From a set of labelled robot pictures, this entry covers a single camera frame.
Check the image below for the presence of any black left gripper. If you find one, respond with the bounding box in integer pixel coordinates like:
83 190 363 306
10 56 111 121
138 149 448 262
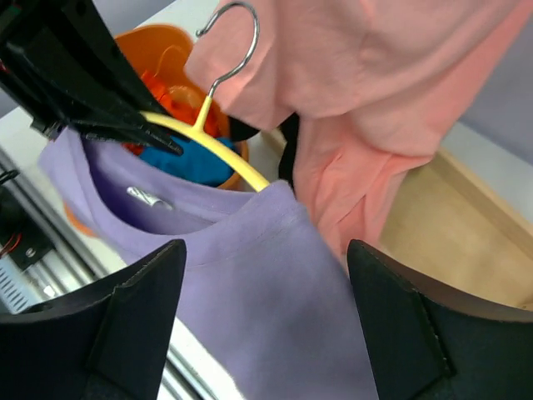
1 1 183 156

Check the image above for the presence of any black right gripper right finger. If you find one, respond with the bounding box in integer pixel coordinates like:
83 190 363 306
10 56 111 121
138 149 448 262
347 240 532 399

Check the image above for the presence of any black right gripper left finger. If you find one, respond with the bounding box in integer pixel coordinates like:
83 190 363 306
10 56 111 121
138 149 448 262
1 239 187 399

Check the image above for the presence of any orange t shirt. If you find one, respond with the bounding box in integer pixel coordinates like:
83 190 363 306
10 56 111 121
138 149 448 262
122 70 222 156

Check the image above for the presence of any yellow clothes hanger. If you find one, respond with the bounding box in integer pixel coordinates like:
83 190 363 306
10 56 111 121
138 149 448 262
140 1 269 192

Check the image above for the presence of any purple t shirt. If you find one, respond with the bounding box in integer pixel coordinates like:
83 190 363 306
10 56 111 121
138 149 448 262
39 130 378 399

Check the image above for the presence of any blue t shirt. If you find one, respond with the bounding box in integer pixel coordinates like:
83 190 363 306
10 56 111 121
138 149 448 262
135 137 233 187

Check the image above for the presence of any black t shirt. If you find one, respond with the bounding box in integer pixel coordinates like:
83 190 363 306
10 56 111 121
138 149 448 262
229 113 300 188

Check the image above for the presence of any pink t shirt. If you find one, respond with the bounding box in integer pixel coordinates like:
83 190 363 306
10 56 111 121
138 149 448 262
186 1 532 259

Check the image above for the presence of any orange plastic basket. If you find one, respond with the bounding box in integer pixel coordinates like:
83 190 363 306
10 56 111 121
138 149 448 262
63 24 242 238

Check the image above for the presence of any wooden clothes rack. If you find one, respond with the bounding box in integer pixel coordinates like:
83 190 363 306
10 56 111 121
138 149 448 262
266 124 533 312

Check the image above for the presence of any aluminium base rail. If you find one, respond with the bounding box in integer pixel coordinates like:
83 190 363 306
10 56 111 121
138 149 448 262
1 150 238 399

